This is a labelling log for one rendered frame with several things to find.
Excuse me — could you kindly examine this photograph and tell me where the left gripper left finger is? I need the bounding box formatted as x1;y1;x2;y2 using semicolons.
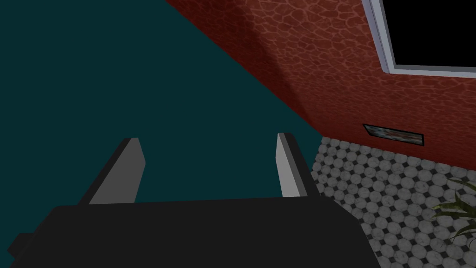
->
78;137;146;206

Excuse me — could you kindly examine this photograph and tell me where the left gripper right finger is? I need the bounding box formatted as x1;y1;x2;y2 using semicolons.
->
275;132;320;198

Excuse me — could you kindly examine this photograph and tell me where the green leafy plant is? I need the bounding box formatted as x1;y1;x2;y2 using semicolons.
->
431;178;476;251

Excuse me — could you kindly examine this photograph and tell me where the grey framed window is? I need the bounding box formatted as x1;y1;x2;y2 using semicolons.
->
361;0;476;79

